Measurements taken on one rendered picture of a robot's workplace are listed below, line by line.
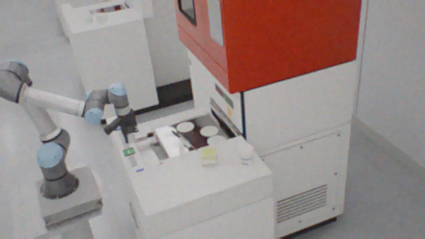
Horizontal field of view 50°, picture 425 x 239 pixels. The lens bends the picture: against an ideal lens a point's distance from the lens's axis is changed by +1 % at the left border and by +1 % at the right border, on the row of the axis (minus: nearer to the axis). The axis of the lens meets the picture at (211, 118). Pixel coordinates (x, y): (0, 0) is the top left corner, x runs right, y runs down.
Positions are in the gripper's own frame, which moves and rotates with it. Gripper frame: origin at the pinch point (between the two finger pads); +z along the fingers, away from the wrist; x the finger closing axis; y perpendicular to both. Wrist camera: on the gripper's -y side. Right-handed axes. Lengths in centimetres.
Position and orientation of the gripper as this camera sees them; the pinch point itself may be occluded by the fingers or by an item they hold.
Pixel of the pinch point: (126, 146)
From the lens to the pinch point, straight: 238.4
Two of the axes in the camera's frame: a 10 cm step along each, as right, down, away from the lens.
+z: 0.9, 8.4, 5.4
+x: -3.7, -4.8, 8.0
